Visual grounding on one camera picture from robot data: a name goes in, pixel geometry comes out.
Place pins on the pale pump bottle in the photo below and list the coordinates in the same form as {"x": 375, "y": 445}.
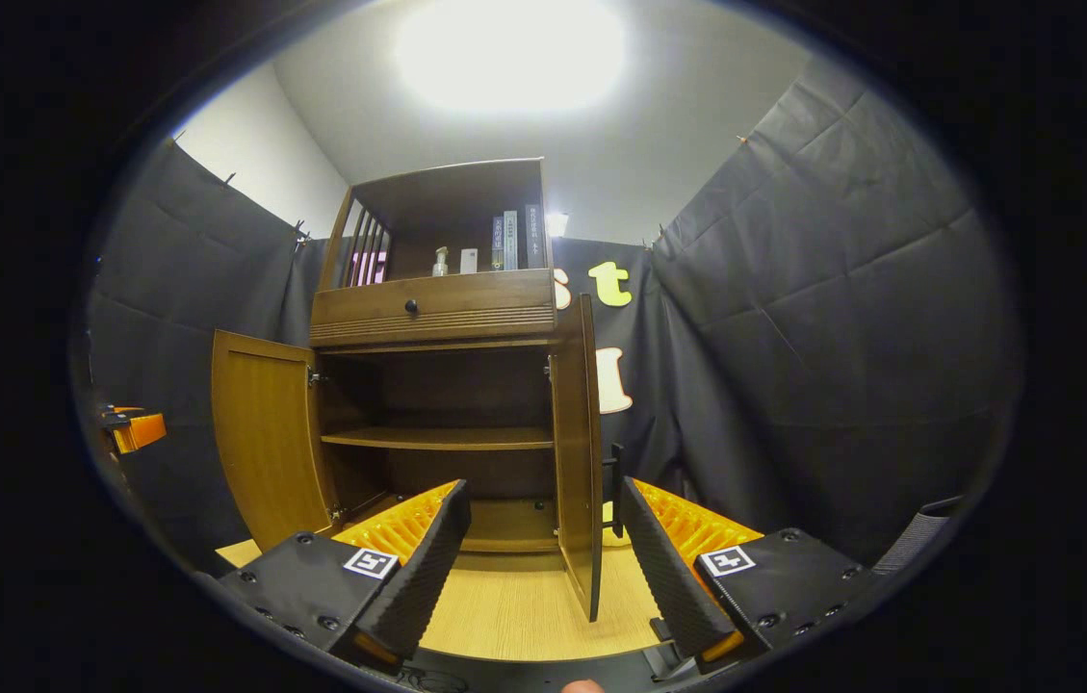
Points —
{"x": 441, "y": 263}

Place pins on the light grey book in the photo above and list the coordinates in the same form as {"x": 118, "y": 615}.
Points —
{"x": 510, "y": 239}

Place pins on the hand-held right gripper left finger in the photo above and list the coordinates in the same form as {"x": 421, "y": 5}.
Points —
{"x": 423, "y": 577}

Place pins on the small ceiling light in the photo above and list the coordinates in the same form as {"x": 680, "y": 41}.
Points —
{"x": 556, "y": 224}

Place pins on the blue-grey book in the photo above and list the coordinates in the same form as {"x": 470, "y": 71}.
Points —
{"x": 497, "y": 241}

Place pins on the large ceiling light panel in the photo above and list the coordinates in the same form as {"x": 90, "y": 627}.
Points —
{"x": 509, "y": 53}

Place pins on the black backdrop cloth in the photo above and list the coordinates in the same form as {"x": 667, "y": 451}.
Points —
{"x": 841, "y": 337}

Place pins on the wooden inner shelf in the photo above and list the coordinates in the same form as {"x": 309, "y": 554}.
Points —
{"x": 437, "y": 438}

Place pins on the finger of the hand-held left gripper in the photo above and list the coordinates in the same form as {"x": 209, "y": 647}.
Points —
{"x": 143, "y": 430}

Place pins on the wooden double-door shoe cabinet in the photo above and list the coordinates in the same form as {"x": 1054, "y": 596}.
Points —
{"x": 447, "y": 197}

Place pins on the wooden cabinet drawer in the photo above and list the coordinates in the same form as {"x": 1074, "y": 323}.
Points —
{"x": 485, "y": 303}

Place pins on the pale yellow plush ball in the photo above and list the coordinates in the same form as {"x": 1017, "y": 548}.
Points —
{"x": 607, "y": 540}

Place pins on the wooden shoe cabinet door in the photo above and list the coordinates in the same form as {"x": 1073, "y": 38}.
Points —
{"x": 264, "y": 433}
{"x": 577, "y": 433}

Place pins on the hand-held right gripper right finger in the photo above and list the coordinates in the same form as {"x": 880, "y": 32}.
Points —
{"x": 668, "y": 577}

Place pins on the small white box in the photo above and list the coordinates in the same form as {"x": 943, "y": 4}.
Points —
{"x": 469, "y": 261}

